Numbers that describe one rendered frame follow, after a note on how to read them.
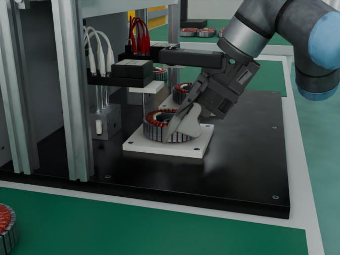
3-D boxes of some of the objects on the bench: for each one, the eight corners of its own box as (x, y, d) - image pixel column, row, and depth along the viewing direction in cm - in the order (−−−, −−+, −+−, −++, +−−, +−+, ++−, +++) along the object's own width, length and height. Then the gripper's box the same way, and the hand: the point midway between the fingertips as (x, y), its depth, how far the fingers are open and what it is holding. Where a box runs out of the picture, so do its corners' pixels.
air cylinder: (122, 127, 82) (121, 103, 80) (108, 140, 75) (107, 114, 73) (100, 126, 83) (98, 101, 81) (84, 138, 76) (82, 112, 74)
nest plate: (214, 129, 80) (214, 124, 80) (202, 158, 67) (202, 152, 66) (146, 124, 84) (146, 118, 84) (122, 150, 70) (122, 143, 70)
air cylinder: (154, 98, 104) (153, 78, 102) (145, 105, 97) (144, 84, 95) (136, 96, 105) (135, 77, 103) (127, 104, 98) (126, 83, 96)
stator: (204, 126, 79) (204, 109, 77) (194, 146, 69) (194, 127, 67) (152, 122, 81) (152, 105, 80) (135, 141, 71) (134, 122, 70)
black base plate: (280, 98, 111) (281, 91, 110) (289, 220, 53) (290, 206, 52) (129, 88, 122) (129, 82, 121) (-1, 180, 64) (-3, 168, 63)
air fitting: (102, 134, 75) (102, 119, 73) (100, 136, 73) (99, 121, 72) (97, 133, 75) (96, 119, 74) (95, 135, 74) (94, 121, 73)
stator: (144, 84, 126) (144, 73, 125) (130, 78, 135) (130, 68, 134) (173, 80, 132) (173, 70, 131) (157, 74, 141) (157, 65, 140)
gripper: (259, 75, 58) (189, 169, 66) (262, 55, 75) (206, 132, 83) (213, 44, 58) (149, 141, 66) (226, 31, 75) (174, 110, 83)
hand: (170, 127), depth 75 cm, fingers closed on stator, 13 cm apart
